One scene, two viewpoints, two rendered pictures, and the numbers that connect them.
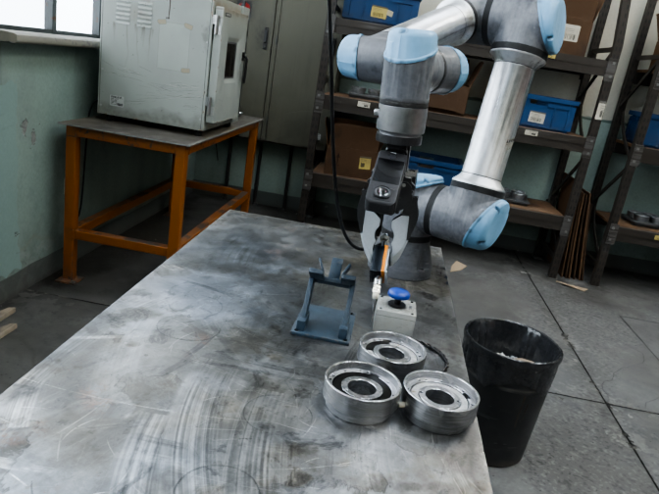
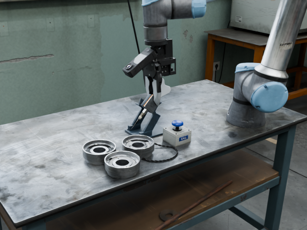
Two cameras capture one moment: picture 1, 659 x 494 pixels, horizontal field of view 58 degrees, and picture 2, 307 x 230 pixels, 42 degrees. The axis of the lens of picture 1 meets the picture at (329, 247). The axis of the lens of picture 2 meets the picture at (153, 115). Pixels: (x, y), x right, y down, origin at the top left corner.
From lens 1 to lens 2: 1.04 m
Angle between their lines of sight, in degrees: 46
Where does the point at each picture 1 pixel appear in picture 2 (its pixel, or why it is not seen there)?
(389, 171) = (140, 57)
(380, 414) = (91, 159)
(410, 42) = not seen: outside the picture
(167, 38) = not seen: outside the picture
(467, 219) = (251, 91)
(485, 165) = (266, 59)
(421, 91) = (151, 19)
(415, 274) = (240, 123)
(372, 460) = (70, 171)
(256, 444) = (46, 154)
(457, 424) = (112, 173)
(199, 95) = not seen: hidden behind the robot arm
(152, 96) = (255, 15)
